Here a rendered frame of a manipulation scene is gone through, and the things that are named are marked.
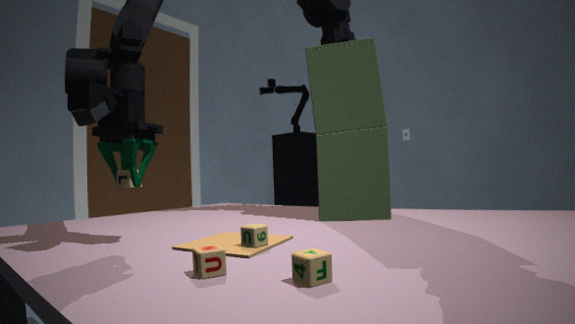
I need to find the tan flat mat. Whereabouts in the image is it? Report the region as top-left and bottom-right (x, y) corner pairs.
(172, 232), (293, 258)

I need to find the beige letter block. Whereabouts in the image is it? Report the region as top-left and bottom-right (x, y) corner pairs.
(117, 170), (142, 189)
(240, 224), (268, 248)
(291, 248), (333, 288)
(192, 244), (227, 280)

